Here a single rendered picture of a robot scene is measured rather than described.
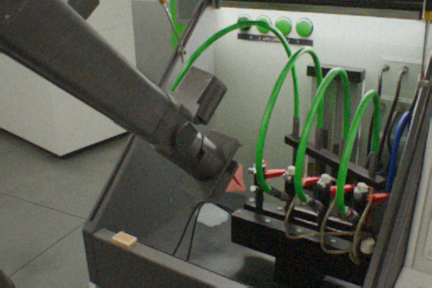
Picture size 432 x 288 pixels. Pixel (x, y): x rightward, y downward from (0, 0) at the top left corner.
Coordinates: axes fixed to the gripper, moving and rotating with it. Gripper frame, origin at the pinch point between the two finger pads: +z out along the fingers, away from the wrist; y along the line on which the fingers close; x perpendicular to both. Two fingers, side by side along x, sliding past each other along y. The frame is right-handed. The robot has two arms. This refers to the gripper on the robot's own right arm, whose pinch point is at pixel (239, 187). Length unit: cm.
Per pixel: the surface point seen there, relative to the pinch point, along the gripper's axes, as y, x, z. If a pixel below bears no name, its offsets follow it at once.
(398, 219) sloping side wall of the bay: 10.3, -15.7, 25.8
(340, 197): 8.1, -8.1, 16.3
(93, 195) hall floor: -32, 224, 140
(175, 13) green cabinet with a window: 129, 280, 153
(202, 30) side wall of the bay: 38, 55, 18
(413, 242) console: 9.1, -16.6, 36.1
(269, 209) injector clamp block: 2.7, 18.0, 36.2
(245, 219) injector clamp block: -2.5, 19.0, 30.9
